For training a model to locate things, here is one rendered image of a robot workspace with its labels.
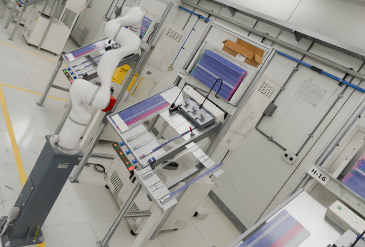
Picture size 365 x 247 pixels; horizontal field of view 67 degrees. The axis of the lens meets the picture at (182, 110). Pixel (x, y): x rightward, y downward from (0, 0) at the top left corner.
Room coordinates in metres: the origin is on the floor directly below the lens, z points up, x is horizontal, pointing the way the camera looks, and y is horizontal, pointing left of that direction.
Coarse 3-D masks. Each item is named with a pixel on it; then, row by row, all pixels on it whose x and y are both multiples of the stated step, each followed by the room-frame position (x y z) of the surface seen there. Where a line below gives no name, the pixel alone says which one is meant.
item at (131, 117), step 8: (160, 96) 2.49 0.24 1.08; (144, 104) 2.40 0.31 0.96; (152, 104) 2.40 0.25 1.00; (160, 104) 2.39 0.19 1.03; (168, 104) 2.39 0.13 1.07; (120, 112) 2.32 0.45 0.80; (128, 112) 2.31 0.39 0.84; (136, 112) 2.31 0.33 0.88; (144, 112) 2.31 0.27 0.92; (152, 112) 2.30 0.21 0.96; (160, 112) 2.30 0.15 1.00; (112, 120) 2.23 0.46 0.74; (120, 120) 2.23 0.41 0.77; (128, 120) 2.23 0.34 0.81; (136, 120) 2.23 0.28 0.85; (144, 120) 2.22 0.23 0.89; (120, 128) 2.15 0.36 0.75; (128, 128) 2.14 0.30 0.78
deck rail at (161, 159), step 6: (216, 126) 2.15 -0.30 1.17; (204, 132) 2.09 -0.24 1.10; (210, 132) 2.13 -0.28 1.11; (192, 138) 2.03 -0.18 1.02; (198, 138) 2.07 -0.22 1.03; (180, 144) 1.98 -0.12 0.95; (186, 144) 2.01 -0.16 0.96; (174, 150) 1.94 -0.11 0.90; (180, 150) 1.99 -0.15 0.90; (162, 156) 1.89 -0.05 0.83; (168, 156) 1.93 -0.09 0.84; (162, 162) 1.91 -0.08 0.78
